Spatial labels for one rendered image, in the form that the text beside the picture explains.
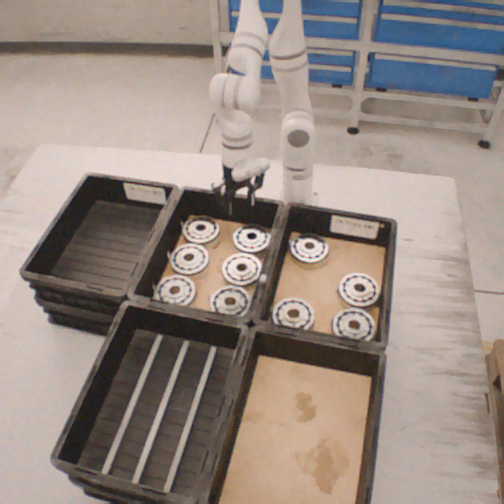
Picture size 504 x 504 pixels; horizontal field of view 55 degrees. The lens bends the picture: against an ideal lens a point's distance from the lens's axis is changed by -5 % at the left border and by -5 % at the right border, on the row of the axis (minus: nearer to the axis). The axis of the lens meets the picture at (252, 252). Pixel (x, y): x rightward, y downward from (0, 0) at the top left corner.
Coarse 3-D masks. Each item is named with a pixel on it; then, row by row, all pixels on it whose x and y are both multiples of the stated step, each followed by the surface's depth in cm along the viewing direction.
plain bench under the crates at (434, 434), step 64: (64, 192) 174; (256, 192) 171; (320, 192) 171; (384, 192) 171; (448, 192) 170; (448, 256) 151; (0, 320) 138; (448, 320) 136; (0, 384) 125; (64, 384) 125; (384, 384) 124; (448, 384) 124; (0, 448) 114; (384, 448) 113; (448, 448) 113
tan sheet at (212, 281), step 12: (192, 216) 146; (228, 228) 143; (180, 240) 140; (228, 240) 140; (216, 252) 137; (228, 252) 137; (168, 264) 134; (216, 264) 134; (168, 276) 132; (204, 276) 131; (216, 276) 131; (204, 288) 129; (216, 288) 129; (204, 300) 126
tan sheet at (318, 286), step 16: (336, 240) 139; (288, 256) 135; (336, 256) 135; (352, 256) 135; (368, 256) 135; (288, 272) 132; (304, 272) 132; (320, 272) 132; (336, 272) 132; (352, 272) 131; (368, 272) 131; (288, 288) 128; (304, 288) 128; (320, 288) 128; (336, 288) 128; (320, 304) 125; (336, 304) 125; (320, 320) 122
